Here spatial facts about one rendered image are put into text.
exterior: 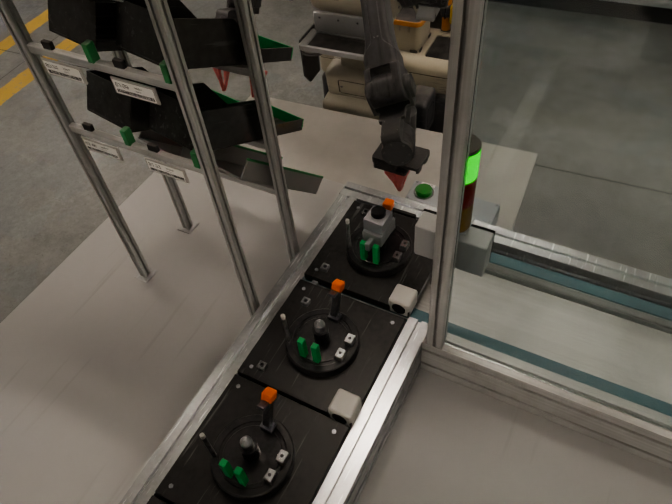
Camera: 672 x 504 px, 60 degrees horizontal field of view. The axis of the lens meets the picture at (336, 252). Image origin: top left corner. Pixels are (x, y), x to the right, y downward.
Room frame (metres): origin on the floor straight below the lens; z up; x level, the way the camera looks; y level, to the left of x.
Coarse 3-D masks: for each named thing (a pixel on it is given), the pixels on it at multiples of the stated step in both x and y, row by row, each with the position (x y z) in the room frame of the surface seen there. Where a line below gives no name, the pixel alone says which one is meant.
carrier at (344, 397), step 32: (320, 288) 0.73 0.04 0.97; (288, 320) 0.66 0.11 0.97; (320, 320) 0.60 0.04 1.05; (352, 320) 0.64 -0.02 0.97; (384, 320) 0.63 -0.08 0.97; (256, 352) 0.60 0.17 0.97; (288, 352) 0.58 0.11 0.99; (320, 352) 0.57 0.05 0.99; (352, 352) 0.56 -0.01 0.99; (384, 352) 0.56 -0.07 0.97; (288, 384) 0.52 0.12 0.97; (320, 384) 0.51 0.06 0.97; (352, 384) 0.51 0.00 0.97; (352, 416) 0.44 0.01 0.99
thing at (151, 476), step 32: (320, 224) 0.92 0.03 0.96; (288, 288) 0.75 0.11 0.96; (256, 320) 0.68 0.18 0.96; (416, 320) 0.63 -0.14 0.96; (416, 352) 0.56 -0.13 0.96; (224, 384) 0.54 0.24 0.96; (384, 384) 0.50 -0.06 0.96; (192, 416) 0.49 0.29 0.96; (384, 416) 0.44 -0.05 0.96; (160, 448) 0.43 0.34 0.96; (352, 448) 0.39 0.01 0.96; (160, 480) 0.38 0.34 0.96; (352, 480) 0.34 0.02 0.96
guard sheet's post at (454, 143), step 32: (480, 0) 0.56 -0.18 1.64; (480, 32) 0.57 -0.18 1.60; (448, 64) 0.58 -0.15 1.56; (448, 96) 0.58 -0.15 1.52; (448, 128) 0.57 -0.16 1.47; (448, 160) 0.57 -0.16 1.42; (448, 192) 0.58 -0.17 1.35; (448, 224) 0.57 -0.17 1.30; (448, 256) 0.56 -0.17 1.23; (448, 288) 0.56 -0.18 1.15
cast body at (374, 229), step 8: (376, 208) 0.82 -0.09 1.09; (384, 208) 0.82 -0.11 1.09; (368, 216) 0.81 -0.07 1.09; (376, 216) 0.80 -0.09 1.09; (384, 216) 0.80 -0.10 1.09; (368, 224) 0.80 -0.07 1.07; (376, 224) 0.79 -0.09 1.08; (384, 224) 0.79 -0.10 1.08; (392, 224) 0.81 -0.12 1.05; (368, 232) 0.79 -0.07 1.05; (376, 232) 0.79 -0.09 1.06; (384, 232) 0.79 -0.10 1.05; (368, 240) 0.78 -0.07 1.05; (376, 240) 0.78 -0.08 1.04; (384, 240) 0.79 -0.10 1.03; (368, 248) 0.77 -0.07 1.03
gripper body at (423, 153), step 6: (414, 138) 0.89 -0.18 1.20; (414, 144) 0.89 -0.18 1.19; (378, 150) 0.92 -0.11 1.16; (414, 150) 0.89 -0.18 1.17; (420, 150) 0.91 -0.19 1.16; (426, 150) 0.90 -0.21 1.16; (372, 156) 0.91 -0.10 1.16; (378, 156) 0.90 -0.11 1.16; (414, 156) 0.89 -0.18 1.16; (420, 156) 0.89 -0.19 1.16; (426, 156) 0.89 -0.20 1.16; (384, 162) 0.89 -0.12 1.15; (408, 162) 0.87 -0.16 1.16; (414, 162) 0.87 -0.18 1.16; (420, 162) 0.87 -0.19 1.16; (408, 168) 0.86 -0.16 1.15; (414, 168) 0.85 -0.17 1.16; (420, 168) 0.86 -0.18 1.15
